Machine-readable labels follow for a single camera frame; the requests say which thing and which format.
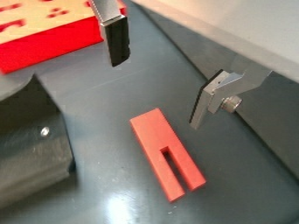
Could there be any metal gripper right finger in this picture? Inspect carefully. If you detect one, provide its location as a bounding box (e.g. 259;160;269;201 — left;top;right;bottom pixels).
191;55;273;129

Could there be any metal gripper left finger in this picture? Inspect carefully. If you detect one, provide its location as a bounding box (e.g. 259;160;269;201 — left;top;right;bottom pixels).
88;0;131;67

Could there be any red double-square fork block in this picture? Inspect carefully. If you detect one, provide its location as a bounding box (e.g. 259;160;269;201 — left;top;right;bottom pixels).
130;108;207;202

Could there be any red shape-sorting board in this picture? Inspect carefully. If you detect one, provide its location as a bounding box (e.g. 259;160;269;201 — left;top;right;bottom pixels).
0;0;128;75

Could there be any black curved holder stand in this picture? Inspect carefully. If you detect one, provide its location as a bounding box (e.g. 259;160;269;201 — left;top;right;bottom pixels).
0;77;75;208

